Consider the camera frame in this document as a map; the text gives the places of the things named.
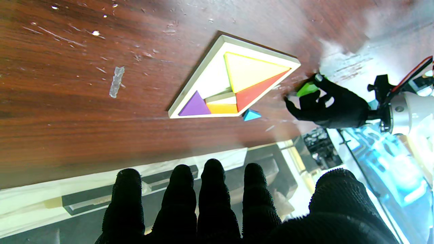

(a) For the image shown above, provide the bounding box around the red black left arm cable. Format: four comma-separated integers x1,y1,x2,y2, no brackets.
383,56,434,102

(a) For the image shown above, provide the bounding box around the small cream tangram triangle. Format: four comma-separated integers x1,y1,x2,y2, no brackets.
205,91,237,105

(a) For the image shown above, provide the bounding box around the grey tape strip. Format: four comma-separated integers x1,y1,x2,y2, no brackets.
109,66,125,99

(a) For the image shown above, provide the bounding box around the purple tangram triangle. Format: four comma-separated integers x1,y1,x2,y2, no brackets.
178,90,212,117

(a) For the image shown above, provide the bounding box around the large red tangram triangle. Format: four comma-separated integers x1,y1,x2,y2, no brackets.
235,69,290,112

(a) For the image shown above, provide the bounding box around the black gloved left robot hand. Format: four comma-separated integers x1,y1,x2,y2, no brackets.
283,73,370,129

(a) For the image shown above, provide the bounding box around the small blue tangram triangle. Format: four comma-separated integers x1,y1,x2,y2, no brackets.
242,109,262,122

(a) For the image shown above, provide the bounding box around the brown sofa cushion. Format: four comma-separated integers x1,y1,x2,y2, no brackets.
273,190,295,217

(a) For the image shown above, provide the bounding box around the orange tangram parallelogram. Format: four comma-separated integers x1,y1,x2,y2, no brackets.
206,103,238,115

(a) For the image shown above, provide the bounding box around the large yellow tangram triangle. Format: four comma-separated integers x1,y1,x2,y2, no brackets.
224,52,292,94

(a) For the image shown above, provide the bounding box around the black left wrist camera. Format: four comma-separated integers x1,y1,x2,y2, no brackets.
367,75,394,105

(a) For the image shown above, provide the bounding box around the green tangram square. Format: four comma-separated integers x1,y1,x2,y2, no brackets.
296,81,320,98

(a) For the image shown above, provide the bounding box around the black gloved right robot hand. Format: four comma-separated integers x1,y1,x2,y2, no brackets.
96,159,397,244

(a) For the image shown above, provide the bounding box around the square wooden puzzle tray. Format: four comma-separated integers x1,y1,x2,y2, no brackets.
168,35,301,119

